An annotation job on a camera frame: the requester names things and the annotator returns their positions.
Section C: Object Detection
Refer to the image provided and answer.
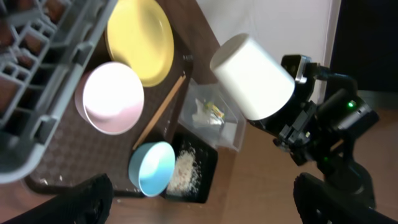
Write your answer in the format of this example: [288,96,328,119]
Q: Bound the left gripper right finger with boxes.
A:
[293,172,397,224]

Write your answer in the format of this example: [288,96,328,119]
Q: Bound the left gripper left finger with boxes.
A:
[5,174,114,224]

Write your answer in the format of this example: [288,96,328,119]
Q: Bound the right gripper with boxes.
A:
[249,55,315,166]

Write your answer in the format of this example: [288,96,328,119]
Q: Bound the white cup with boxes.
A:
[210,33,295,120]

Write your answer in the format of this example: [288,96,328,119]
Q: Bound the light blue bowl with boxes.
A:
[128,141,176,197]

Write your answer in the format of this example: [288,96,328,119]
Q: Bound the green snack wrapper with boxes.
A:
[205,101,224,119]

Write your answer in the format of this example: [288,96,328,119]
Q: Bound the white paper napkin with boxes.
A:
[192,99,224,127]

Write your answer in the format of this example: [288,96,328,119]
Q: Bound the yellow plate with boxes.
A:
[105,0,174,87]

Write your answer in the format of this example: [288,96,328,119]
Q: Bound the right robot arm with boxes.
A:
[250,55,379,208]

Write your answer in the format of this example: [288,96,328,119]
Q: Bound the black waste tray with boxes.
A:
[161,133,218,203]

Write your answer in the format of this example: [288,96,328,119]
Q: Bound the dark brown serving tray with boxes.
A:
[24,0,195,198]

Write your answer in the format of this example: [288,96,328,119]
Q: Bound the clear plastic bin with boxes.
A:
[178,79,246,152]

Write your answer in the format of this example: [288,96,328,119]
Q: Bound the spilled rice pile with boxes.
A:
[166,147,201,197]

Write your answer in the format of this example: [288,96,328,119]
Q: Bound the wooden chopstick left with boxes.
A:
[132,75,186,150]

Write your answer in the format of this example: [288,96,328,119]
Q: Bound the grey plastic dish rack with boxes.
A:
[1,0,116,184]

